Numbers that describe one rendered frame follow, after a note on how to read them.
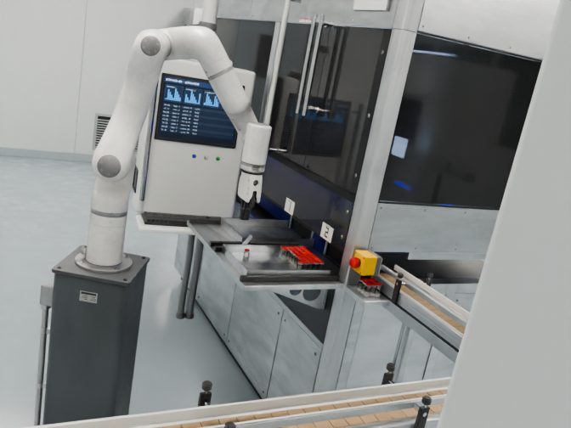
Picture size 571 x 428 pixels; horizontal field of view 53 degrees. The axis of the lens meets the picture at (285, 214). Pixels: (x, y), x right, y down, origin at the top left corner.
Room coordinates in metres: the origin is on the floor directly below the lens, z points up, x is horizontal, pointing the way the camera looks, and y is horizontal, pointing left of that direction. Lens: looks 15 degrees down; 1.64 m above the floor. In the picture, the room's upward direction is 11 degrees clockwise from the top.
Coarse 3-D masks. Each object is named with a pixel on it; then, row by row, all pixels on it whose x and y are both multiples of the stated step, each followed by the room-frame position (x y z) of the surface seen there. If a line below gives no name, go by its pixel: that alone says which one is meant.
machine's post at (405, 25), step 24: (408, 0) 2.00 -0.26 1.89; (408, 24) 2.00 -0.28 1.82; (408, 48) 2.01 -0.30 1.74; (384, 72) 2.03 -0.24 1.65; (384, 96) 2.01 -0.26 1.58; (384, 120) 2.00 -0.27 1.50; (384, 144) 2.01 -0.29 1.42; (384, 168) 2.02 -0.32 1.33; (360, 192) 2.02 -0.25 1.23; (360, 216) 2.00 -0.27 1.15; (360, 240) 2.00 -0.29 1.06; (336, 312) 2.01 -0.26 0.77; (336, 336) 2.00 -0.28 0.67; (336, 360) 2.01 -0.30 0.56
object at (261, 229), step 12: (228, 228) 2.37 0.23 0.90; (240, 228) 2.45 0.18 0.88; (252, 228) 2.48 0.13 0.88; (264, 228) 2.51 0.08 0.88; (276, 228) 2.55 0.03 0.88; (288, 228) 2.58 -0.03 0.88; (240, 240) 2.23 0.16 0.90; (252, 240) 2.25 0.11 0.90; (264, 240) 2.27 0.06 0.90; (276, 240) 2.30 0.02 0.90; (288, 240) 2.33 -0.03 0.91; (300, 240) 2.35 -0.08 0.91; (312, 240) 2.38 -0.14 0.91
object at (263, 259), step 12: (228, 252) 2.05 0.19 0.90; (240, 252) 2.14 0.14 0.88; (252, 252) 2.16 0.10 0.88; (264, 252) 2.18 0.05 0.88; (276, 252) 2.21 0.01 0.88; (240, 264) 1.93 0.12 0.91; (252, 264) 2.03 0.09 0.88; (264, 264) 2.05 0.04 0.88; (276, 264) 2.08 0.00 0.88; (288, 264) 2.10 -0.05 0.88
